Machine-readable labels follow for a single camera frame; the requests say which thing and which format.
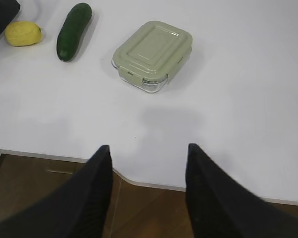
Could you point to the dark green cucumber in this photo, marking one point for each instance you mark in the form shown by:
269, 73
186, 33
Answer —
72, 30

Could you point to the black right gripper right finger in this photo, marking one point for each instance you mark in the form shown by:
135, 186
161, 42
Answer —
219, 207

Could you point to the dark navy lunch bag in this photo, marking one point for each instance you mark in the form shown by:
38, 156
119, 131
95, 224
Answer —
8, 11

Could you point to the green lidded glass container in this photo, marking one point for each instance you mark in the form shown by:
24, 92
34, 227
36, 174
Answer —
153, 55

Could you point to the yellow lemon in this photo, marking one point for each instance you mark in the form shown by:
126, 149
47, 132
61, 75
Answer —
22, 33

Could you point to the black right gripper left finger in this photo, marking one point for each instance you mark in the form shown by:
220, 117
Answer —
77, 209

